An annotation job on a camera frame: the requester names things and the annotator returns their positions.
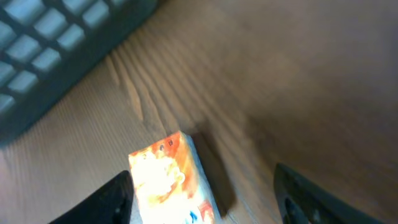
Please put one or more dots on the small orange tissue pack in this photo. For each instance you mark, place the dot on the small orange tissue pack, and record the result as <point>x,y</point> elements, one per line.
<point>170,184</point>

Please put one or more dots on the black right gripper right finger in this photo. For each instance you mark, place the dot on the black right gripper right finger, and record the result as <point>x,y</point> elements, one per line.
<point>300,201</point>

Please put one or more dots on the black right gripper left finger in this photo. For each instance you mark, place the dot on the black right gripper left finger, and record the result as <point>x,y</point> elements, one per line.
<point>110,204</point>

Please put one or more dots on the grey plastic mesh basket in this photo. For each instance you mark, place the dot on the grey plastic mesh basket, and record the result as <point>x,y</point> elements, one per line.
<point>49,45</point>

